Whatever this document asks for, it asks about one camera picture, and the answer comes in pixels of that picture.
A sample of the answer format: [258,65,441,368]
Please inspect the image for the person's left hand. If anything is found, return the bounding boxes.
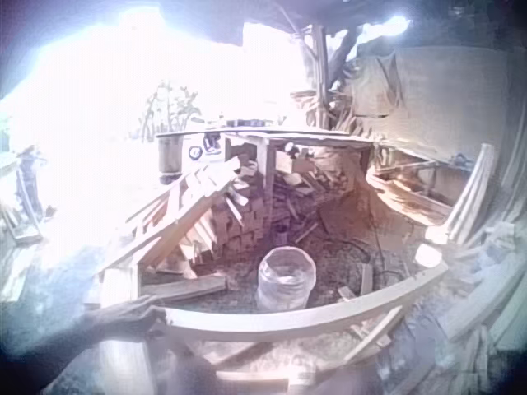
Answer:
[82,294,168,343]

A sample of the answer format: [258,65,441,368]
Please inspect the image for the long curved wooden rail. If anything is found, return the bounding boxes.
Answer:
[158,242,450,345]

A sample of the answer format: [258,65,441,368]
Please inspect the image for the flat wooden plank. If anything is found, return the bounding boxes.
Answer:
[139,274,228,302]

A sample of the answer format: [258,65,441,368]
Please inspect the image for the pale wooden crosspiece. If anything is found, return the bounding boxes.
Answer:
[213,369,291,394]

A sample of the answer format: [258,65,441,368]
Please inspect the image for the stack of wooden blocks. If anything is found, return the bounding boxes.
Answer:
[208,162,275,261]

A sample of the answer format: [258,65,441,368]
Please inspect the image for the dark metal drum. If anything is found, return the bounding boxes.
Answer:
[157,135,184,185]

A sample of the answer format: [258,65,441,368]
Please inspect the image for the white and blue sign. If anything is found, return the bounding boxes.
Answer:
[186,134,224,162]

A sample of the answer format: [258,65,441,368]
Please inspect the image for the leafy plant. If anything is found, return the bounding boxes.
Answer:
[138,80,203,143]

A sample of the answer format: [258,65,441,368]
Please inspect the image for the wooden drawer box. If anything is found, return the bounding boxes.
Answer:
[274,149,316,174]

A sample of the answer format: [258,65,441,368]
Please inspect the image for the heap of wood scraps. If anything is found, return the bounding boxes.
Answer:
[271,151,366,235]

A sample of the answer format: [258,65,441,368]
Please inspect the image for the wooden workbench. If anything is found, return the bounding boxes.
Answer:
[155,128,378,194]

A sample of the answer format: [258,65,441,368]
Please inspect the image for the thin wooden slat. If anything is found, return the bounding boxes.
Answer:
[348,304,405,365]

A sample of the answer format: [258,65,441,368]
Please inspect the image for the rough wooden posts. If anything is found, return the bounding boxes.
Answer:
[302,23,335,129]

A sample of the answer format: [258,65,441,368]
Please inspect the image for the heap of long planks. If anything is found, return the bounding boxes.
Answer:
[427,221,527,395]

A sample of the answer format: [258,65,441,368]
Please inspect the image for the leaning bundle of planks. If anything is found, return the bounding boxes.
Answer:
[443,142,496,244]

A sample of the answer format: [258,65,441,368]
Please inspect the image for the hanging grey tarp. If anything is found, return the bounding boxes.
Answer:
[348,47,527,174]

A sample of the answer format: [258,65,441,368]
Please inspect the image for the upright wooden post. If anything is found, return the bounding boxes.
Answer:
[97,336,160,395]

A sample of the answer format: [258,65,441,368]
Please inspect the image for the slatted wooden frame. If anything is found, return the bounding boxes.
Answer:
[97,158,245,308]

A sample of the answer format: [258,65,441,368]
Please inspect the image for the black cable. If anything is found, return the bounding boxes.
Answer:
[361,213,417,285]

